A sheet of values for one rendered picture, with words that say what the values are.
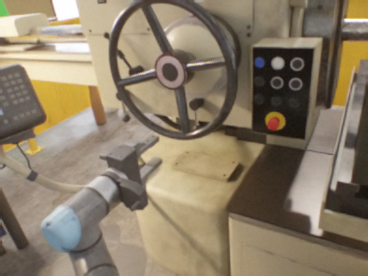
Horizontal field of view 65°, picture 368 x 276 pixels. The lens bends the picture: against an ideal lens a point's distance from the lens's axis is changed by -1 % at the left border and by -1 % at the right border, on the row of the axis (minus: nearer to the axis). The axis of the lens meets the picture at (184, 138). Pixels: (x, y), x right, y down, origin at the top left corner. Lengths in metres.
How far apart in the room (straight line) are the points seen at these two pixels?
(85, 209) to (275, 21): 0.65
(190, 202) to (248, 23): 0.84
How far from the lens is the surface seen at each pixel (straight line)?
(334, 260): 1.30
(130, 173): 0.66
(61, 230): 0.57
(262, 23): 0.87
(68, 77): 1.91
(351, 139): 1.06
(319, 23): 0.95
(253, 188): 1.41
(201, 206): 1.36
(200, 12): 0.66
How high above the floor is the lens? 1.50
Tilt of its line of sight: 28 degrees down
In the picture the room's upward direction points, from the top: 7 degrees counter-clockwise
